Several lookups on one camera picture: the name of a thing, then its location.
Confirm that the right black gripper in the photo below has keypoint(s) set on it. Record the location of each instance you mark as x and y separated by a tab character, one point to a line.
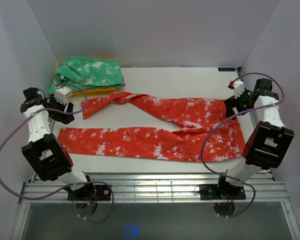
232	102

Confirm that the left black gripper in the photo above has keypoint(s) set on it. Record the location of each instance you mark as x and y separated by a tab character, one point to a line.
64	118

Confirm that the red tie-dye trousers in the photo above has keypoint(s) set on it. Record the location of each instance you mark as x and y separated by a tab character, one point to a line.
203	135

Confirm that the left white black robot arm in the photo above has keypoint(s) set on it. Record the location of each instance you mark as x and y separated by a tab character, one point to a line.
48	158

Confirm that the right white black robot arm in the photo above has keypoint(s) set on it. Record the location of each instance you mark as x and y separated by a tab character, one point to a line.
269	141

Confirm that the yellow folded trousers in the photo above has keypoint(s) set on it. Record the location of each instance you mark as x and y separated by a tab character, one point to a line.
95	92

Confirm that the green tie-dye trousers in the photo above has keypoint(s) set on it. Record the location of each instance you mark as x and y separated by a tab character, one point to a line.
90	72

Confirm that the dark table label sticker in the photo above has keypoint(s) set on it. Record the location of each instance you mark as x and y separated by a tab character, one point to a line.
226	69

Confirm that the purple folded garment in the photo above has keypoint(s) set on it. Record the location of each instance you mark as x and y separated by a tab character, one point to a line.
123	81

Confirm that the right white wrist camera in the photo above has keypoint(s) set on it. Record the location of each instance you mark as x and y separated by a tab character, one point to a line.
237	87

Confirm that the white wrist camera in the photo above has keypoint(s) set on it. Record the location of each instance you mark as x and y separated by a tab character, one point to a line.
237	87
62	94

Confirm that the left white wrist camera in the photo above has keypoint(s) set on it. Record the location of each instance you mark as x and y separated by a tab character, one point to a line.
62	94

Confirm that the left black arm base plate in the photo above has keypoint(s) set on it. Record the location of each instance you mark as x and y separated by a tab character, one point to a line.
99	192

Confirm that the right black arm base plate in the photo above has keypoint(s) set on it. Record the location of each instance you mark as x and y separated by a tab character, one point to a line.
216	192

